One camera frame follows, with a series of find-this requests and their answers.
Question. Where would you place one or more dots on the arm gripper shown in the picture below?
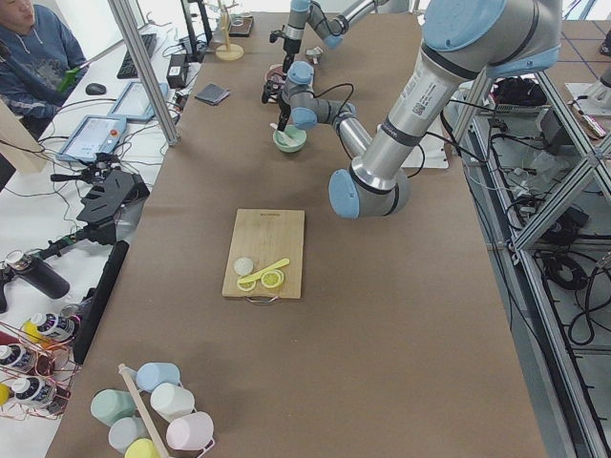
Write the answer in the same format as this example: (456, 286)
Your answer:
(289, 48)
(284, 109)

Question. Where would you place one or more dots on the wooden mug tree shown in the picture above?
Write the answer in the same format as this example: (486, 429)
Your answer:
(227, 51)

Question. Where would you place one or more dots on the white ceramic spoon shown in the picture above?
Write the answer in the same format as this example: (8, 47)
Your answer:
(286, 139)

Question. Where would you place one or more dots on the pink plastic cup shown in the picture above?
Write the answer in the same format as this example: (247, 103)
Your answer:
(194, 431)

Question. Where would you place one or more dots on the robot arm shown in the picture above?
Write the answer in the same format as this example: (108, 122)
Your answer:
(460, 40)
(330, 30)

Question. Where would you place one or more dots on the blue teach pendant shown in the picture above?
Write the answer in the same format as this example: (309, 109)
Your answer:
(133, 104)
(94, 135)

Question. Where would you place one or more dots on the green bowl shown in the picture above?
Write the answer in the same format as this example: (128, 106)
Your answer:
(298, 135)

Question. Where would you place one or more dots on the blue teach pendant near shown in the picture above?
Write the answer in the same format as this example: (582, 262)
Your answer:
(94, 135)

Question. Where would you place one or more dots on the person in blue hoodie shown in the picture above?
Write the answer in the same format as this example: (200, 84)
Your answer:
(37, 50)

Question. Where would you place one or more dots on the pink bowl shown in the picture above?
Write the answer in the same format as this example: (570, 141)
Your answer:
(275, 74)

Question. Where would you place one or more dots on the grey folded cloth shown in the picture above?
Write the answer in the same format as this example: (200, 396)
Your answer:
(212, 94)

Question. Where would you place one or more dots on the yellow plastic cup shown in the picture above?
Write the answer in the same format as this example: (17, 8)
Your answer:
(142, 448)

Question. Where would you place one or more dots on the white toy steamed bun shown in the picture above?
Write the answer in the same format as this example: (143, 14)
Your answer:
(243, 266)

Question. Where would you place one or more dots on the black water bottle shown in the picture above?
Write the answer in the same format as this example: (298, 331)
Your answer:
(38, 274)

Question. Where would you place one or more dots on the bamboo cutting board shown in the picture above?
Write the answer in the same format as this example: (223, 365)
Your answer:
(270, 238)

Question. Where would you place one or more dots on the yellow plastic knife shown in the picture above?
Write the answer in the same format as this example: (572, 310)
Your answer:
(257, 275)

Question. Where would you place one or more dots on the blue teach pendant far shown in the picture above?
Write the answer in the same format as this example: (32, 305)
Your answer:
(133, 104)

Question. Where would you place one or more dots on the blue plastic cup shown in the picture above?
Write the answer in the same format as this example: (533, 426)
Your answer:
(151, 375)

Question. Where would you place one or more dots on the black computer mouse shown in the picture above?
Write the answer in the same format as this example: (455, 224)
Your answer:
(95, 89)

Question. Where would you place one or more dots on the green plastic cup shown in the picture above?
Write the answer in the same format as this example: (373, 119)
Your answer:
(111, 405)

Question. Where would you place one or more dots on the lemon slice lower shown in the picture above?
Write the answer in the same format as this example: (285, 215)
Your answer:
(272, 279)

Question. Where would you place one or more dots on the metal ice scoop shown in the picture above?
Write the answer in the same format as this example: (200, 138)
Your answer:
(314, 55)

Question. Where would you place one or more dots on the aluminium frame post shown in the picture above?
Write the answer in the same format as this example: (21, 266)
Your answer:
(126, 23)

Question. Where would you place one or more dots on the white plastic cup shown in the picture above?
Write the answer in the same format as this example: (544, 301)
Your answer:
(172, 401)

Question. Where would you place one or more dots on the lemon slice upper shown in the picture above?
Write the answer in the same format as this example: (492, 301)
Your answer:
(246, 284)

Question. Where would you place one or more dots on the grey plastic cup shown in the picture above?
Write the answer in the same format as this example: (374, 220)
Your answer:
(125, 431)

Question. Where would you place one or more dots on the lemon slice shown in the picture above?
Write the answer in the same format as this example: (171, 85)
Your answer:
(246, 284)
(272, 279)

